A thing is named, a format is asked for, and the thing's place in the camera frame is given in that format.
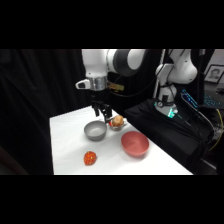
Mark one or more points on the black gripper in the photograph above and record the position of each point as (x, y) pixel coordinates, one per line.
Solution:
(101, 105)

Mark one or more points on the red ball with yellow spots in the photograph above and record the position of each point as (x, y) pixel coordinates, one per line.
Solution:
(90, 158)

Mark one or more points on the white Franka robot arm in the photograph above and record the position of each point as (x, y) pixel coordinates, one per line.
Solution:
(96, 63)

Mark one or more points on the grey bowl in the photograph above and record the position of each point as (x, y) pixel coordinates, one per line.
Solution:
(95, 130)

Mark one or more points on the pink bowl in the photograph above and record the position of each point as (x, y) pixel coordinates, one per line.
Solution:
(135, 144)

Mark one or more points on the gingerbread man plush toy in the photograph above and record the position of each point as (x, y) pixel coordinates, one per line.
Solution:
(118, 120)

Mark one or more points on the small metal pot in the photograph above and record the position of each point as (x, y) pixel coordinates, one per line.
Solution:
(117, 127)

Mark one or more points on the black robot stand cover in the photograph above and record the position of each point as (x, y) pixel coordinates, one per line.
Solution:
(160, 133)

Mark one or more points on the small green light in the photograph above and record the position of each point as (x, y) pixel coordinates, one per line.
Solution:
(171, 113)

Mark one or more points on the blue-lit device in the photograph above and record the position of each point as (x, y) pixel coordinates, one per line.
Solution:
(189, 98)

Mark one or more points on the teal-lit keyboard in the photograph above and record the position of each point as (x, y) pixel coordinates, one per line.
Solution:
(211, 100)

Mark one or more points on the framed picture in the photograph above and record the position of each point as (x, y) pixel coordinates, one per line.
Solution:
(214, 74)

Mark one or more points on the tan wrist camera box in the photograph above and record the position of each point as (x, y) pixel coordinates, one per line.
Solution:
(116, 86)

